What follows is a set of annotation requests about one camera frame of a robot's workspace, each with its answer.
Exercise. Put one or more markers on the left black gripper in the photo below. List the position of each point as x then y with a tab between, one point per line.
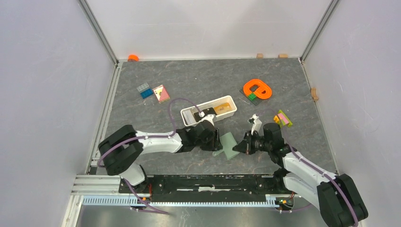
215	144

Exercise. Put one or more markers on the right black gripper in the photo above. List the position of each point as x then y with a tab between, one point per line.
245	146

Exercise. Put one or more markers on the green card holder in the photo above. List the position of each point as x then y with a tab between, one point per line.
228	142

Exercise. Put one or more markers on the white rectangular tray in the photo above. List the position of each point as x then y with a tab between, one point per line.
212	104

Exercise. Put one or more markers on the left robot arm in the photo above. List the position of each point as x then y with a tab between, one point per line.
120	150

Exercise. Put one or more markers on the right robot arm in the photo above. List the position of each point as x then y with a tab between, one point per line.
335	196

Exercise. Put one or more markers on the black card in tray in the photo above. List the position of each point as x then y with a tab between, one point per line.
207	111

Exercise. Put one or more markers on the silver cards in tray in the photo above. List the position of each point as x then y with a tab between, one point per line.
189	117

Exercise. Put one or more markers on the gold cards in tray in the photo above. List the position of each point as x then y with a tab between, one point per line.
223	108

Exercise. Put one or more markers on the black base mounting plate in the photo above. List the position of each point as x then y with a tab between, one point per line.
210	188

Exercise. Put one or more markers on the pink yellow green brick stack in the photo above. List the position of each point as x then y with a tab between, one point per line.
282	120

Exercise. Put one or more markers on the green lego brick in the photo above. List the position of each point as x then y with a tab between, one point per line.
252	96

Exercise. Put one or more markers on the orange curved track piece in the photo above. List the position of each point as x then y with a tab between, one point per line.
261	89

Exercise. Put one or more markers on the pink wooden block puzzle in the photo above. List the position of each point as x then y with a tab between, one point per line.
161	93

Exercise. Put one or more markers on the blue grey lego bricks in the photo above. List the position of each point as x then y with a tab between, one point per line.
145	90

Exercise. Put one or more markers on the curved wooden piece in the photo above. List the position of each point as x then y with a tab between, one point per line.
313	92

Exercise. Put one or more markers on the orange tape roll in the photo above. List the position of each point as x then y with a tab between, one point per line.
132	57

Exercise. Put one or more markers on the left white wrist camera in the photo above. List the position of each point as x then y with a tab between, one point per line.
207	117

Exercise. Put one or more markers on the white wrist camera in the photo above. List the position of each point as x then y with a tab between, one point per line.
256	124
207	117

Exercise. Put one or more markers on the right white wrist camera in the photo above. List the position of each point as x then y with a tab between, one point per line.
256	124

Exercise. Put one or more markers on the aluminium frame rail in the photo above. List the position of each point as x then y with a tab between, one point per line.
113	191

